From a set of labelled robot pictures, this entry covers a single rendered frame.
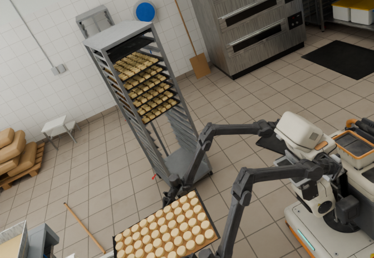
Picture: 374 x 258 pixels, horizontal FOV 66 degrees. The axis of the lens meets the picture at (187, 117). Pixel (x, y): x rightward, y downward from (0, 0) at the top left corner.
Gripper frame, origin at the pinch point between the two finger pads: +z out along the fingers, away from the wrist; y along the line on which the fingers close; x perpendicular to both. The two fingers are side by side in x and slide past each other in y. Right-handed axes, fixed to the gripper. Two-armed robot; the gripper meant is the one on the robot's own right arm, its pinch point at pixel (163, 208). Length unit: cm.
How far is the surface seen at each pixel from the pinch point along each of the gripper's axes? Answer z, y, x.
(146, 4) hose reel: -329, 57, -204
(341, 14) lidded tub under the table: -457, -83, 63
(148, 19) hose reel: -324, 34, -210
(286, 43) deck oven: -395, -88, -16
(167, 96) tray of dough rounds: -107, 14, -52
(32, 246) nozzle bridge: 52, 24, -52
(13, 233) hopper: 52, 35, -59
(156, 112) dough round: -91, 8, -59
